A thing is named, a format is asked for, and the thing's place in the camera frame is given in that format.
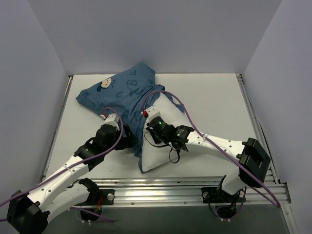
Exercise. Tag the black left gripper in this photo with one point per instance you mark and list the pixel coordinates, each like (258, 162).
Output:
(129, 136)

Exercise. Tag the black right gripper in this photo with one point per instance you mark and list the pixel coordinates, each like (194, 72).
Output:
(151, 133)

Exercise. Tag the blue cartoon print pillowcase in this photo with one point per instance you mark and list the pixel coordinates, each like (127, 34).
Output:
(127, 93)

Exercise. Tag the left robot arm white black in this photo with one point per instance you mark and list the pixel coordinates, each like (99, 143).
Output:
(30, 212)

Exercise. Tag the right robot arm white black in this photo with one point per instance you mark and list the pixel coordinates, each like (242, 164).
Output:
(249, 156)

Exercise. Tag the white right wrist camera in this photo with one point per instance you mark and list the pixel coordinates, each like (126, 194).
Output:
(151, 113)

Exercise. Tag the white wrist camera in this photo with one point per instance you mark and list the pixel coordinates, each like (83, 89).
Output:
(151, 113)
(111, 119)

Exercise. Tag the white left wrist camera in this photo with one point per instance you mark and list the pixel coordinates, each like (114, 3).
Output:
(111, 119)

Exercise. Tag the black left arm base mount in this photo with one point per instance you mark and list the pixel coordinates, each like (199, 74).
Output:
(105, 197)

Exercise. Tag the aluminium front rail frame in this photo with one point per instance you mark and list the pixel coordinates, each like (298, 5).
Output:
(158, 192)

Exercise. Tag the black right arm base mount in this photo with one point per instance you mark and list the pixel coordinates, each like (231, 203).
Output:
(217, 195)

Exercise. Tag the aluminium left side rail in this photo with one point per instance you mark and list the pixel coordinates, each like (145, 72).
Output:
(57, 126)

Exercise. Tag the aluminium rail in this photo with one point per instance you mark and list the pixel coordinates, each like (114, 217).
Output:
(57, 126)
(257, 127)

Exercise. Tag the aluminium right side rail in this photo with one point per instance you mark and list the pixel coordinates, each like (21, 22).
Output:
(257, 127)

